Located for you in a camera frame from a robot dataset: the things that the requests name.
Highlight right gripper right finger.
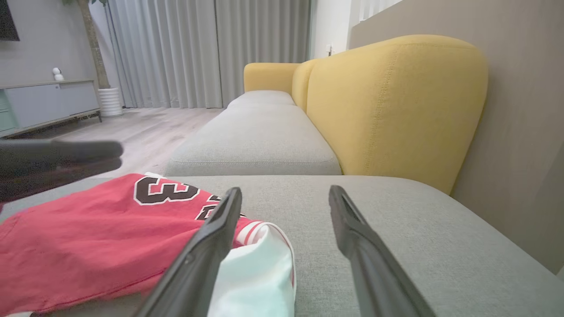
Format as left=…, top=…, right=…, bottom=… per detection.
left=329, top=185, right=437, bottom=317

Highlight grey curtain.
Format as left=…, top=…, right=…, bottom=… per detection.
left=106, top=0, right=223, bottom=109
left=215, top=0, right=312, bottom=107

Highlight red jersey with striped trim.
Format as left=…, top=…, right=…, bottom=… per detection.
left=0, top=173, right=297, bottom=317

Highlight indoor tree plant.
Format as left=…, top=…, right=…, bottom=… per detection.
left=62, top=0, right=111, bottom=89

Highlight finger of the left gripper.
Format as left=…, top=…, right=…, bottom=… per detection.
left=0, top=159, right=122, bottom=202
left=0, top=140, right=124, bottom=177

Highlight grey tv cabinet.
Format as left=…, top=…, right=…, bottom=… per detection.
left=0, top=79, right=103, bottom=139

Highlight yellow sofa armrest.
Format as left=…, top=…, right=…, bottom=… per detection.
left=243, top=63, right=301, bottom=94

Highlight yellow sofa backrest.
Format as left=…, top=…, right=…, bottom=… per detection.
left=291, top=59, right=318, bottom=113
left=306, top=34, right=489, bottom=195

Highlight white ribbed plant pot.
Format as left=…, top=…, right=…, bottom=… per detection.
left=98, top=87, right=124, bottom=118

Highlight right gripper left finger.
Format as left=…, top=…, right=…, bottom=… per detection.
left=134, top=187, right=243, bottom=317

